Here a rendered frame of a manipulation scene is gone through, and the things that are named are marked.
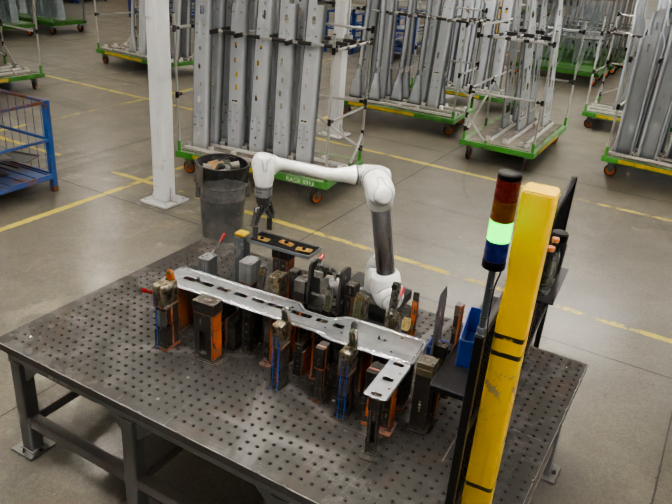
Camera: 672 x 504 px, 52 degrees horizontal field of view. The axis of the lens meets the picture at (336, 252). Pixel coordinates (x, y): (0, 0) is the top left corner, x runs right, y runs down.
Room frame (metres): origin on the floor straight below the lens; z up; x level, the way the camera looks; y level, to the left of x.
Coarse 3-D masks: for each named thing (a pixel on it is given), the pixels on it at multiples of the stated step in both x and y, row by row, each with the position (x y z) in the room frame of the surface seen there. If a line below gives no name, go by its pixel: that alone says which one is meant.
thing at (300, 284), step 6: (300, 276) 3.05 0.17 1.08; (306, 276) 3.06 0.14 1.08; (294, 282) 3.01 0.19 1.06; (300, 282) 3.00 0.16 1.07; (306, 282) 3.00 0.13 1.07; (294, 288) 3.01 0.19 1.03; (300, 288) 3.00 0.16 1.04; (294, 294) 3.01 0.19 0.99; (300, 294) 3.00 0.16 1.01; (300, 300) 2.99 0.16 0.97; (306, 306) 3.02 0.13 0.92; (300, 330) 3.00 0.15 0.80; (306, 330) 3.03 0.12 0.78; (300, 336) 3.00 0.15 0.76
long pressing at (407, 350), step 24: (192, 288) 2.98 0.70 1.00; (216, 288) 3.00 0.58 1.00; (240, 288) 3.02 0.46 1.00; (264, 312) 2.81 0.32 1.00; (312, 312) 2.83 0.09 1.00; (336, 336) 2.64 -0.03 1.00; (360, 336) 2.66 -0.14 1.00; (384, 336) 2.67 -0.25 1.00; (408, 336) 2.68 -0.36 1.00; (408, 360) 2.49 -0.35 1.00
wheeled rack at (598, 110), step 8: (632, 16) 11.83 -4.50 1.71; (616, 24) 11.95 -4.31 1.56; (608, 32) 11.40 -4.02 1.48; (616, 32) 11.35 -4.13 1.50; (624, 32) 11.50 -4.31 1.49; (600, 40) 11.16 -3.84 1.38; (608, 56) 11.95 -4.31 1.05; (616, 64) 11.89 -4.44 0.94; (592, 72) 11.17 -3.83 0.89; (592, 80) 11.16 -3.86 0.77; (600, 88) 11.88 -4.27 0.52; (616, 88) 11.80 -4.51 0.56; (600, 96) 11.94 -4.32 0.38; (592, 104) 11.44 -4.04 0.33; (600, 104) 11.59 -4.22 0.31; (608, 104) 11.81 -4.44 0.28; (584, 112) 11.14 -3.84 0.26; (592, 112) 11.11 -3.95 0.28; (600, 112) 11.10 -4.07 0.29; (608, 112) 11.04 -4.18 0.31; (592, 120) 11.15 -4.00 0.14; (616, 120) 10.87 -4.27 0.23
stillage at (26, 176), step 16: (0, 112) 6.17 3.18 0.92; (32, 112) 6.75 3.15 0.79; (48, 112) 6.64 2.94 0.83; (16, 128) 6.89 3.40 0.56; (48, 128) 6.62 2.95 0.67; (32, 144) 6.44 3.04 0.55; (48, 144) 6.61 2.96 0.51; (0, 160) 6.28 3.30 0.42; (16, 160) 6.57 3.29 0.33; (48, 160) 6.63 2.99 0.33; (0, 176) 6.31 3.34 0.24; (16, 176) 6.55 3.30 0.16; (32, 176) 6.56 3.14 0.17; (48, 176) 6.57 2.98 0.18; (0, 192) 6.06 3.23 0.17
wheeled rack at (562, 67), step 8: (608, 0) 14.93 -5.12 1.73; (616, 0) 15.04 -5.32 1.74; (616, 8) 15.73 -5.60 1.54; (616, 16) 15.71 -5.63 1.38; (608, 24) 14.88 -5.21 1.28; (576, 32) 16.02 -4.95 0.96; (592, 40) 14.98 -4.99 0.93; (608, 48) 15.71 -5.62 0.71; (536, 64) 15.49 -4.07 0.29; (544, 64) 15.58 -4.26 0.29; (560, 64) 15.75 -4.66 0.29; (568, 64) 15.84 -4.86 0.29; (600, 64) 14.87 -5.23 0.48; (560, 72) 15.18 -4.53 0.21; (568, 72) 15.11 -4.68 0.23; (584, 72) 14.98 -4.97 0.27; (600, 72) 15.14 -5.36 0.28
